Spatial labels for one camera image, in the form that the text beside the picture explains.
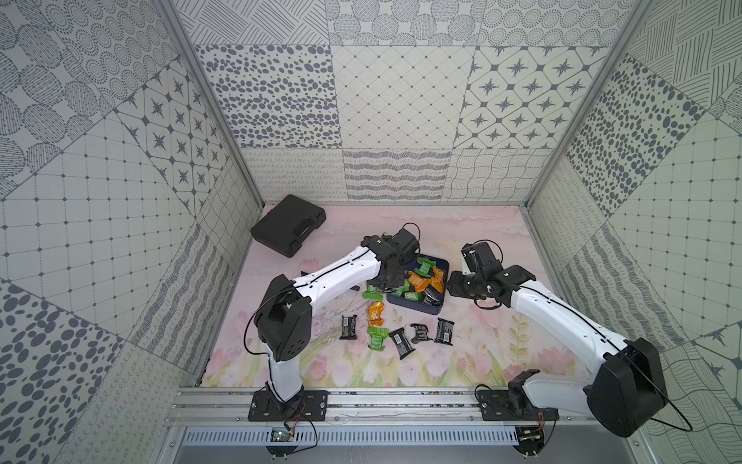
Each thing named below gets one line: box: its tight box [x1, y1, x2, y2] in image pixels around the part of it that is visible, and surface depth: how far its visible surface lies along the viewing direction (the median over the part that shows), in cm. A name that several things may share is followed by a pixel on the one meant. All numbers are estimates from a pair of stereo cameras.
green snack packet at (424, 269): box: [414, 257, 437, 278], surface depth 101 cm
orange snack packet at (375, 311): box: [367, 300, 386, 328], surface depth 92 cm
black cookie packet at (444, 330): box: [433, 317, 456, 347], surface depth 88 cm
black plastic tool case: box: [250, 194, 327, 259], surface depth 110 cm
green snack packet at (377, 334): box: [367, 326, 390, 352], surface depth 86 cm
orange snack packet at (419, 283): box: [407, 270, 431, 293], surface depth 98 cm
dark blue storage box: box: [386, 253, 450, 316], surface depth 97 cm
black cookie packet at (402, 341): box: [388, 326, 417, 361], surface depth 85 cm
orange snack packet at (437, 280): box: [429, 265, 444, 294], surface depth 98 cm
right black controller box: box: [513, 426, 545, 457], surface depth 73 cm
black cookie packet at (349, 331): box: [339, 314, 358, 341], surface depth 88 cm
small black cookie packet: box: [409, 322, 433, 344], surface depth 87 cm
